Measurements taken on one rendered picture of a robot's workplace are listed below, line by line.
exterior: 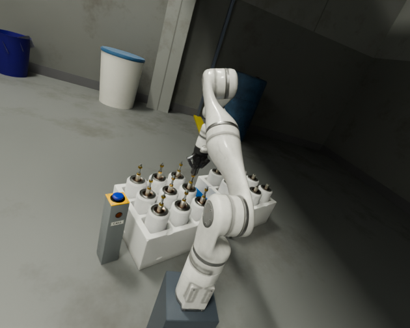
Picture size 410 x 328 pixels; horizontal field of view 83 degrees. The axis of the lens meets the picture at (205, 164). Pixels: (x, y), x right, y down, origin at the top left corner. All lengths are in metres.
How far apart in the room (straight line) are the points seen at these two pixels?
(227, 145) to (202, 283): 0.34
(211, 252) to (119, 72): 2.57
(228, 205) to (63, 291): 0.75
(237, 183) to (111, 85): 2.54
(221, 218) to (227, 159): 0.16
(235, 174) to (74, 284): 0.76
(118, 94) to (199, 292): 2.59
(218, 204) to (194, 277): 0.21
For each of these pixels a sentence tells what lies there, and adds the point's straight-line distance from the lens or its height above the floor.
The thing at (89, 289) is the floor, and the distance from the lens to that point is 1.07.
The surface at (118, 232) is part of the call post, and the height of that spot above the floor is 0.17.
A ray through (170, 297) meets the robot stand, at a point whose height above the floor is 0.30.
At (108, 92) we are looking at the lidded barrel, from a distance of 3.00.
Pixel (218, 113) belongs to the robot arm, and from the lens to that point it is 0.63.
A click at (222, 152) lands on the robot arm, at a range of 0.57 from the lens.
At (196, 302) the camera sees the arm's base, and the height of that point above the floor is 0.34.
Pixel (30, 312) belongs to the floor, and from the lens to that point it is 1.04.
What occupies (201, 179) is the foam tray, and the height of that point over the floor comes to 0.18.
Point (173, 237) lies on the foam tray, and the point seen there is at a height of 0.15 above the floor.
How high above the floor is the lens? 0.88
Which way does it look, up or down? 24 degrees down
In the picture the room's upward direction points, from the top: 19 degrees clockwise
